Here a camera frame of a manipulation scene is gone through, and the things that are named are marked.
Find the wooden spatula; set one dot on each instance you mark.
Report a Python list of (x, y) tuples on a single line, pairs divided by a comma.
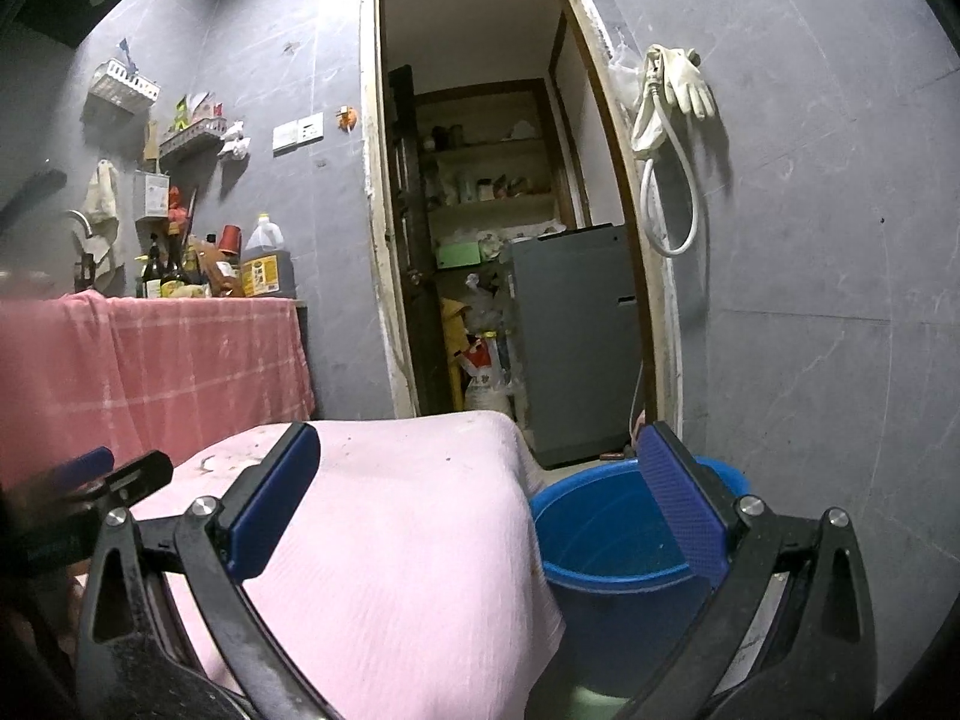
[(151, 146)]

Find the large cooking oil jug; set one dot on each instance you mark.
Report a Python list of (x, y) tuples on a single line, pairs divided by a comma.
[(268, 266)]

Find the red plastic bag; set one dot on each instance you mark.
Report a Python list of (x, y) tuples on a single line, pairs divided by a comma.
[(178, 210)]

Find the beige hanging towel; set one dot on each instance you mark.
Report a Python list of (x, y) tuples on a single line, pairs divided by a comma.
[(101, 195)]

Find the white crumpled hanging bag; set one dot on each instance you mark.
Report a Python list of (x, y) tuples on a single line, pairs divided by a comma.
[(234, 141)]

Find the pink plastic item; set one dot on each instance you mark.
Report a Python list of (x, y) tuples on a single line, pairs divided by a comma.
[(640, 421)]

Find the metal faucet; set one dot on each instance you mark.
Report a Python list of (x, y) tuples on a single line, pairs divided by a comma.
[(81, 225)]

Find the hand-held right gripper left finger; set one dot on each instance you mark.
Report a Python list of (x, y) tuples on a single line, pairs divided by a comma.
[(274, 499)]

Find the clear plastic bags pile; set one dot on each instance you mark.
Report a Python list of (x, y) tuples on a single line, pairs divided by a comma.
[(487, 304)]

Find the white plastic basket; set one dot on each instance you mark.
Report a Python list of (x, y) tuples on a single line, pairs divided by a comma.
[(124, 90)]

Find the orange wall plug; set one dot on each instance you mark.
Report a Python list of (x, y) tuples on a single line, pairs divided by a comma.
[(347, 118)]

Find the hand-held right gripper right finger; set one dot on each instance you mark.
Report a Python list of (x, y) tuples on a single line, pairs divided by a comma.
[(682, 502)]

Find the pale green plastic container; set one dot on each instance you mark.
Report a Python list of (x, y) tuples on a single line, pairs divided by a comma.
[(600, 701)]

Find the blue plastic basin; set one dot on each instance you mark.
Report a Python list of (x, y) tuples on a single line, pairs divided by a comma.
[(600, 532)]

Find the white wall socket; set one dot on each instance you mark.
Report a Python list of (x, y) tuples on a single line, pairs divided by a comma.
[(310, 127)]

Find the wooden shelf unit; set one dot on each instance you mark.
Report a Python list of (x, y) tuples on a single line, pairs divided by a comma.
[(495, 206)]

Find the blue plastic item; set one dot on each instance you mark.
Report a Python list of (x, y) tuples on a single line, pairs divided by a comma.
[(129, 54)]

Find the pale pink packets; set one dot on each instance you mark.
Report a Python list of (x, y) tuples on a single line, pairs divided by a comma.
[(206, 111)]

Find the white red sack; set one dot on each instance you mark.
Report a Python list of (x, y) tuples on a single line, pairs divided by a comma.
[(486, 379)]

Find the cream rubber glove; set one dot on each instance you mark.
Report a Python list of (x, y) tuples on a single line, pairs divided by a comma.
[(651, 124), (694, 86)]

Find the red checked cloth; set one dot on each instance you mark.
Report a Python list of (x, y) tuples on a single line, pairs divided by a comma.
[(187, 367)]

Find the yellow bag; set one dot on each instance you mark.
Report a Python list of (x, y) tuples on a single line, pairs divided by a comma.
[(452, 330)]

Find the green yellow packet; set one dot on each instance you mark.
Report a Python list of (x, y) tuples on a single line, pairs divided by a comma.
[(181, 111)]

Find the dark wooden door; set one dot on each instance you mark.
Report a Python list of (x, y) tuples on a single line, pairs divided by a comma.
[(412, 255)]

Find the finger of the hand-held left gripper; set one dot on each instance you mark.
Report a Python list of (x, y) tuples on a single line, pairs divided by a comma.
[(135, 480), (79, 467)]

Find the pink ribbed cloth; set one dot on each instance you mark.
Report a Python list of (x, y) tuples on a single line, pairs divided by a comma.
[(412, 577)]

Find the clear plastic bag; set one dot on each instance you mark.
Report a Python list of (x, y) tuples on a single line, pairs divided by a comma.
[(626, 67)]

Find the white wall switch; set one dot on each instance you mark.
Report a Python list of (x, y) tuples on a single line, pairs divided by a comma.
[(285, 135)]

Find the metal utensil holder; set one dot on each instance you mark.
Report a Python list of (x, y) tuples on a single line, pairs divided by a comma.
[(151, 196)]

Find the wooden door frame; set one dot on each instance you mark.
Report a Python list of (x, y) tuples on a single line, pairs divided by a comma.
[(373, 202)]

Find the dark sauce bottle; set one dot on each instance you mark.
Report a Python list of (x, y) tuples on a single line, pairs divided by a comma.
[(151, 277), (172, 266)]

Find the red cup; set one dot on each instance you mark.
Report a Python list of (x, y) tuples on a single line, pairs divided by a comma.
[(230, 238)]

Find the green box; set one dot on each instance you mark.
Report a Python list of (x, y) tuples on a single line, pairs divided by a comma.
[(457, 255)]

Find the grey washing machine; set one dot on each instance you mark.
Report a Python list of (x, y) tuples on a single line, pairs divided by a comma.
[(577, 345)]

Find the metal wall shelf rack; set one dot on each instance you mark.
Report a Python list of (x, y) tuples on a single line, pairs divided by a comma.
[(191, 139)]

